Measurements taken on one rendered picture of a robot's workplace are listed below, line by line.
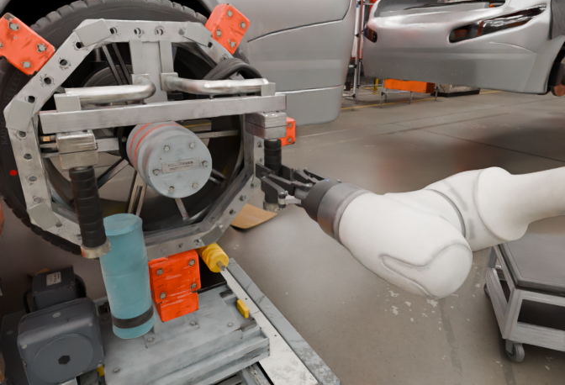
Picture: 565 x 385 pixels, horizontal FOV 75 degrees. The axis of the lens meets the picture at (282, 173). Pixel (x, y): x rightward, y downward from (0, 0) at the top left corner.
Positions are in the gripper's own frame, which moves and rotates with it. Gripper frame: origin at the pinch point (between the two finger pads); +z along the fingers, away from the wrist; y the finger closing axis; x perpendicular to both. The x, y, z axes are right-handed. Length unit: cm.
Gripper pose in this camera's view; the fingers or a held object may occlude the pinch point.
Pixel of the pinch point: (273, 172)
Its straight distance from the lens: 75.7
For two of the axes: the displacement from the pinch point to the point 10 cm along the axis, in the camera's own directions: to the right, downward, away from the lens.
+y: 8.6, -1.7, 4.9
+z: -5.2, -2.8, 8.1
